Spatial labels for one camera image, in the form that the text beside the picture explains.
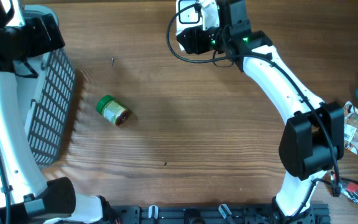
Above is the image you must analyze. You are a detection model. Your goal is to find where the grey plastic mesh basket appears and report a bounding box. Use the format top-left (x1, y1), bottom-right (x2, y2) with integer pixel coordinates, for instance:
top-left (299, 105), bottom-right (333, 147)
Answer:
top-left (14, 4), bottom-right (76, 170)

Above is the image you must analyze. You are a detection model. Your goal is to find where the white barcode scanner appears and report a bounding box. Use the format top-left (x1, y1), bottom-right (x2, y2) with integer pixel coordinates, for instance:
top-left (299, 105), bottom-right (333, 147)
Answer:
top-left (176, 0), bottom-right (203, 51)

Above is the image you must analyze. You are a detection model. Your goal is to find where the hex wrench set packet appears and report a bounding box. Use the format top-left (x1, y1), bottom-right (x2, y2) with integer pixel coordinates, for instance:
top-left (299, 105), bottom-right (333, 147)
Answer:
top-left (330, 171), bottom-right (358, 205)

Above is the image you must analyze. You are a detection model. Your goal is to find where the green lid jar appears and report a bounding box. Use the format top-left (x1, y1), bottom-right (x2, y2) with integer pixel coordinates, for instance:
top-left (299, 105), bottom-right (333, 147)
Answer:
top-left (96, 95), bottom-right (132, 126)

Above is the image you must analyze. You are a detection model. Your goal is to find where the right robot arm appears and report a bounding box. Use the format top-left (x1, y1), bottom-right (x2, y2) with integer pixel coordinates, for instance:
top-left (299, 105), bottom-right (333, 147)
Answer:
top-left (169, 0), bottom-right (344, 223)

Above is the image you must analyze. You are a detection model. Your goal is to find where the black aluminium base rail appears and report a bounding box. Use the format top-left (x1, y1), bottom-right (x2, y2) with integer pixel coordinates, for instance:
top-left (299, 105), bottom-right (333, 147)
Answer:
top-left (104, 203), bottom-right (332, 224)

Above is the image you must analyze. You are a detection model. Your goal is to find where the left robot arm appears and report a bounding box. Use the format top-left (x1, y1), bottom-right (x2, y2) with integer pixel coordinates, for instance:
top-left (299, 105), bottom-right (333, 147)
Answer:
top-left (0, 1), bottom-right (121, 223)

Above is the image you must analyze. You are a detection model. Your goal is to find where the right camera cable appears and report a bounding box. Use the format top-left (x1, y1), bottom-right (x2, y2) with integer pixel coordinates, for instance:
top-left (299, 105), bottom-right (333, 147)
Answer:
top-left (166, 2), bottom-right (341, 218)

